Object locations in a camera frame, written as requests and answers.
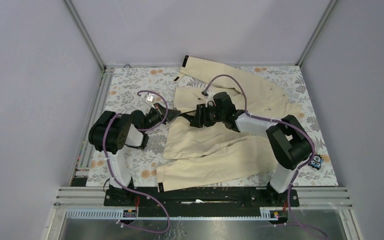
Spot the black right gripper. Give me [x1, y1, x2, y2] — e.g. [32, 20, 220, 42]
[189, 103, 225, 129]

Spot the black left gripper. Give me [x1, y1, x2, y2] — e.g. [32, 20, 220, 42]
[142, 102, 181, 132]

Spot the beige zip jacket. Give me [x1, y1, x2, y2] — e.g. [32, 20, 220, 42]
[156, 56, 301, 191]

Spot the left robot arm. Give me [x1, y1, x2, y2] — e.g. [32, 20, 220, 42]
[88, 103, 181, 206]

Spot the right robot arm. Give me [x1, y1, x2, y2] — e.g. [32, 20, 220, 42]
[182, 92, 314, 206]

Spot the small blue black toy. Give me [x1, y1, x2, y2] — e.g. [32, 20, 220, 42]
[308, 154, 324, 170]

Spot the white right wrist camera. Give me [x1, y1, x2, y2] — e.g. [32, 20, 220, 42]
[201, 89, 214, 100]

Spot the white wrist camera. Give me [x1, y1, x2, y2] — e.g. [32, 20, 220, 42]
[201, 89, 214, 100]
[145, 93, 156, 108]

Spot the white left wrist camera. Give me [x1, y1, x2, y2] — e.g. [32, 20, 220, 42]
[145, 93, 156, 108]

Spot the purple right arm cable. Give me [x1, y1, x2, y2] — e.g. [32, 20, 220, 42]
[202, 74, 329, 239]

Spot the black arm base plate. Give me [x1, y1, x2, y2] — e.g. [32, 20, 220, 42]
[103, 186, 300, 218]

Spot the grey slotted cable duct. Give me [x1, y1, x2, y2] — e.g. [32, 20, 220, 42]
[65, 208, 279, 222]

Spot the aluminium frame left post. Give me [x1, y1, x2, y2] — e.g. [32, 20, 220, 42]
[62, 0, 106, 72]

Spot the aluminium frame post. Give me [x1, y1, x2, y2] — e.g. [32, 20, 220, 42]
[62, 0, 106, 72]
[295, 0, 338, 67]

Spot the aluminium frame right post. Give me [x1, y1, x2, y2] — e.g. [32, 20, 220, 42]
[295, 0, 338, 67]

